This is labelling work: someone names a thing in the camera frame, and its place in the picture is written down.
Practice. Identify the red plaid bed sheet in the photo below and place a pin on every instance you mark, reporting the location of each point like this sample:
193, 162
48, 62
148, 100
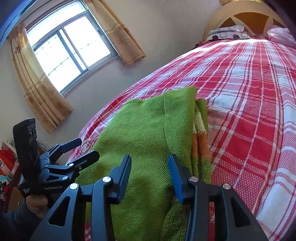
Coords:
245, 128

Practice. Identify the person's left hand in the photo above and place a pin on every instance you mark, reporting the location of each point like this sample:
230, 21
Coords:
38, 205

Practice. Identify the left side window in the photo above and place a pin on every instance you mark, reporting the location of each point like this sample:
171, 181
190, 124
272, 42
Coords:
69, 44

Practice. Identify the yellow curtain left window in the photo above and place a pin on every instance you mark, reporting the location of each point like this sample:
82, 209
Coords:
119, 35

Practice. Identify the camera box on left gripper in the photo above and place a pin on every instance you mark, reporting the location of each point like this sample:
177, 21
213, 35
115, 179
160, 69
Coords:
25, 138

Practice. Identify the yellow curtain far left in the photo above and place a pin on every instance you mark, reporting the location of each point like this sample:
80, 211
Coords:
46, 102

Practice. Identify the grey patterned pillow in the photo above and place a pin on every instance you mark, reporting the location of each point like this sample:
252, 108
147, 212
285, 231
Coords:
235, 32

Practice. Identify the person's left forearm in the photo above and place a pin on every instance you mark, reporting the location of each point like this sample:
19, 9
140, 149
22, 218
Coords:
18, 224

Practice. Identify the cluttered red items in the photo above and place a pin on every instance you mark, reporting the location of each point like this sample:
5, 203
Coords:
10, 176

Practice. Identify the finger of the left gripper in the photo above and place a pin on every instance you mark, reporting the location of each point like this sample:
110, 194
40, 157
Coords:
81, 158
64, 147

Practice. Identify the pink floral pillow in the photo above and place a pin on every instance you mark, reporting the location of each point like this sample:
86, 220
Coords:
281, 35

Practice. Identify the green striped knit sweater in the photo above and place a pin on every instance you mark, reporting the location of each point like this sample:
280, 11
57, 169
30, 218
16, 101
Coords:
149, 131

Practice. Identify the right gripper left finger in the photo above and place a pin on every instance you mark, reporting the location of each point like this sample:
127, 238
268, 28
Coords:
66, 219

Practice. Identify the wooden arched headboard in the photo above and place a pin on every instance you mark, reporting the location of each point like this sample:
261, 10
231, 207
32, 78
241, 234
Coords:
256, 17

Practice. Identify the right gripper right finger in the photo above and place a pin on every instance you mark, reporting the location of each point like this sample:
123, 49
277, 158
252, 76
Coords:
232, 218

